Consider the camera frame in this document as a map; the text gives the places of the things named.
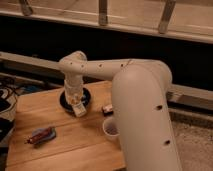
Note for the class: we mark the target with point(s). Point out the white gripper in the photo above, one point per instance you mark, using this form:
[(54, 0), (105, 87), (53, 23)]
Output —
[(73, 92)]

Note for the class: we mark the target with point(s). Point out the white plastic bottle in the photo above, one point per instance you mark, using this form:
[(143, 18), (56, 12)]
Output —
[(77, 105)]

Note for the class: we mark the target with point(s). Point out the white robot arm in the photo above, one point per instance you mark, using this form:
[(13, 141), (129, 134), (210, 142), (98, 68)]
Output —
[(138, 96)]

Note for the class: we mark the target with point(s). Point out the dark ceramic bowl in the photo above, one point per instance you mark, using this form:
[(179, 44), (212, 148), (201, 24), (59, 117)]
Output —
[(68, 108)]

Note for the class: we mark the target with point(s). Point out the red multitool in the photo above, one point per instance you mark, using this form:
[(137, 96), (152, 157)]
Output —
[(40, 136)]

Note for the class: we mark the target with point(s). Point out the translucent plastic cup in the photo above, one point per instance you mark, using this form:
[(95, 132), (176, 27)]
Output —
[(109, 128)]

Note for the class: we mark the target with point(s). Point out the wooden table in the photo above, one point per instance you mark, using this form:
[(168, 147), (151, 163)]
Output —
[(80, 144)]

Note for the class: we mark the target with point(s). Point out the blue cloth pad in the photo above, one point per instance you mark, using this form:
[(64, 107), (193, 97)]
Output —
[(53, 135)]

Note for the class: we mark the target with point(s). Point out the metal railing post middle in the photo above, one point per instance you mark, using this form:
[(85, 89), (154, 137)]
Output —
[(103, 18)]

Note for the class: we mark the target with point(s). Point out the metal railing post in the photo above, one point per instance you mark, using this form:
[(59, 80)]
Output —
[(103, 18), (25, 8), (166, 16)]

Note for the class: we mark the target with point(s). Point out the metal railing post left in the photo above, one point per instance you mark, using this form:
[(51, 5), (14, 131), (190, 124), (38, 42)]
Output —
[(25, 8)]

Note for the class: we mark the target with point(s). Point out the metal railing post right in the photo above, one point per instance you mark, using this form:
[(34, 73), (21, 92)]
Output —
[(166, 16)]

